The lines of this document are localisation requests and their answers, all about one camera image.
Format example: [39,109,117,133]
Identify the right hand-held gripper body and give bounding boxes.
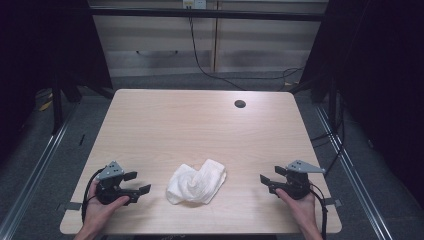
[268,159,326,201]

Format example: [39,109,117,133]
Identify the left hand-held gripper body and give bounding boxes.
[95,160,141,206]

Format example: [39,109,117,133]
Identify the white cloth towel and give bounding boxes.
[165,158,228,206]

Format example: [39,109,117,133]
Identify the person's right hand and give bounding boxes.
[275,188,318,232]

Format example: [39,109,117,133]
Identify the person's left hand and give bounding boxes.
[83,179,131,232]

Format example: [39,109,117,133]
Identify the grey tape strip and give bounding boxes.
[321,197,343,209]
[64,201,83,212]

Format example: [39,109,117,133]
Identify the black metal stand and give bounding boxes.
[50,78,65,136]

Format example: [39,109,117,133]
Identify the yellow floor object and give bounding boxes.
[38,92,54,112]

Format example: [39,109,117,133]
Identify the black curtain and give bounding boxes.
[0,0,114,164]
[298,0,424,209]

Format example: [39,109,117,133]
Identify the left hand-held gripper black cable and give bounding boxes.
[81,167,106,225]

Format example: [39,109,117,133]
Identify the hand-held gripper black cable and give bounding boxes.
[308,181,330,240]
[81,167,106,225]

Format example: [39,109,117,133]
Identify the right hand-held gripper black cable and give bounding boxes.
[308,181,330,240]

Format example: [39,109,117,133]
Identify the black floor cables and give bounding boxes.
[309,95,347,178]

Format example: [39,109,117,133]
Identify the metal floor rail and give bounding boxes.
[314,105,395,240]
[0,105,80,240]

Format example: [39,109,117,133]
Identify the dark wall handle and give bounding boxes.
[135,49,180,57]

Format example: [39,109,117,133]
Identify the black wall cable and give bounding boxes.
[187,15,305,92]

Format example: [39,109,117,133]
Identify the black horizontal frame bar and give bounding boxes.
[89,7,325,23]

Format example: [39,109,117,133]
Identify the white wall socket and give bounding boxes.
[181,0,208,10]

